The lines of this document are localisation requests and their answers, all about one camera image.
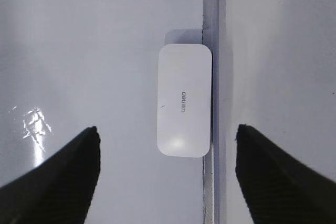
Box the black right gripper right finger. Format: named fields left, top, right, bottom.
left=235, top=124, right=335, bottom=223

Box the white whiteboard with grey frame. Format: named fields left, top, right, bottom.
left=1, top=0, right=212, bottom=223

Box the white whiteboard eraser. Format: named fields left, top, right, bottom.
left=156, top=44, right=212, bottom=158

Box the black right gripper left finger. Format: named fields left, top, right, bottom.
left=1, top=126, right=100, bottom=223

